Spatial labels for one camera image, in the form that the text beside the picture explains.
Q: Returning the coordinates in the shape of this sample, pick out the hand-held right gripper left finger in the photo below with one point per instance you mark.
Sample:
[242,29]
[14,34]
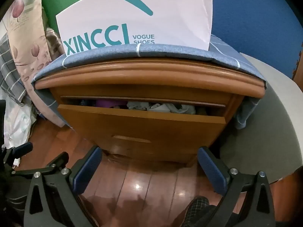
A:
[87,169]

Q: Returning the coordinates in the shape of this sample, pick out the brown patterned cloth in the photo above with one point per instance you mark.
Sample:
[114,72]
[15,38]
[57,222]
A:
[53,40]

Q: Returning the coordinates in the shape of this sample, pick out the blue checked cloth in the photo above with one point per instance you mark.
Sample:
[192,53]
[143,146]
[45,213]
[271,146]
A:
[106,56]

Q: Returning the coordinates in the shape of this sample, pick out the white floral bedsheet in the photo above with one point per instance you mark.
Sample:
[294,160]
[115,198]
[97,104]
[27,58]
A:
[16,127]

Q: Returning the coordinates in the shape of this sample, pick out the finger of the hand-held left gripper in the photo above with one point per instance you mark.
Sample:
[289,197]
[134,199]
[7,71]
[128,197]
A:
[23,148]
[56,160]

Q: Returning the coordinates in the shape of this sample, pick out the wooden drawer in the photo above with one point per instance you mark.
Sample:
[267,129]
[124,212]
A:
[118,125]

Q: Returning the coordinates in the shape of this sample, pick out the honeycomb patterned underwear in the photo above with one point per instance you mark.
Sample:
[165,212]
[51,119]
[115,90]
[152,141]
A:
[170,108]

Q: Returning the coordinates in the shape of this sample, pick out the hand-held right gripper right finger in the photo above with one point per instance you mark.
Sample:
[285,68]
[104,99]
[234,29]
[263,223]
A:
[211,170]

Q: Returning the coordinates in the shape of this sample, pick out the beige floral pillow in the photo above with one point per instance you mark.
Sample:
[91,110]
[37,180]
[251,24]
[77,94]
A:
[30,52]

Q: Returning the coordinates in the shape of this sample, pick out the grey plaid blanket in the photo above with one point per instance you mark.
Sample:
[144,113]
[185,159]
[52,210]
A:
[9,75]

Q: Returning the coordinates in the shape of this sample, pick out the blue foam mat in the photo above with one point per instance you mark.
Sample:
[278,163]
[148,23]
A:
[248,16]

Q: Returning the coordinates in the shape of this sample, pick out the brown wooden panel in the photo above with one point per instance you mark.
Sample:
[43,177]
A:
[298,63]

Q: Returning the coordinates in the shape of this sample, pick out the wooden nightstand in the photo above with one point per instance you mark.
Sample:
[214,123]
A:
[142,75]

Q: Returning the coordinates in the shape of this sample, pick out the white shoe box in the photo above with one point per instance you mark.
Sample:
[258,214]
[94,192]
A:
[165,16]

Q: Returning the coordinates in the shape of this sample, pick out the person's plaid trouser leg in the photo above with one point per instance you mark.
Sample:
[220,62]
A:
[197,209]

